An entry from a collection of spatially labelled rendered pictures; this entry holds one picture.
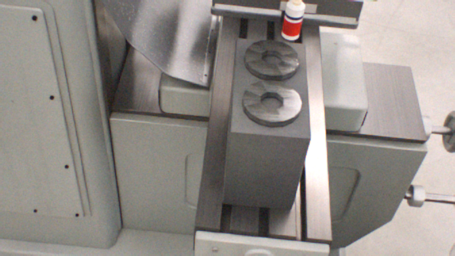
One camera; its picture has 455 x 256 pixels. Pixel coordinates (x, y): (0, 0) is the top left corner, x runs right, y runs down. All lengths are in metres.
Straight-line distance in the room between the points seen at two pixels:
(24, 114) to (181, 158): 0.40
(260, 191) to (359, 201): 0.70
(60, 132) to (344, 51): 0.73
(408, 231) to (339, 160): 0.78
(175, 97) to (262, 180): 0.48
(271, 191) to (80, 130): 0.60
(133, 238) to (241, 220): 0.86
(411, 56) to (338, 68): 1.49
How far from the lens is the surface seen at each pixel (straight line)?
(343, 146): 1.40
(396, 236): 2.14
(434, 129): 1.61
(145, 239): 1.77
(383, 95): 1.51
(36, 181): 1.55
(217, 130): 1.06
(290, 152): 0.84
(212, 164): 1.01
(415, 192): 1.58
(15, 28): 1.20
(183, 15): 1.41
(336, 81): 1.37
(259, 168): 0.87
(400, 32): 3.02
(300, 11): 1.24
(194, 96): 1.30
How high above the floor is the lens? 1.71
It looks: 48 degrees down
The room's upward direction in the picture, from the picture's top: 6 degrees clockwise
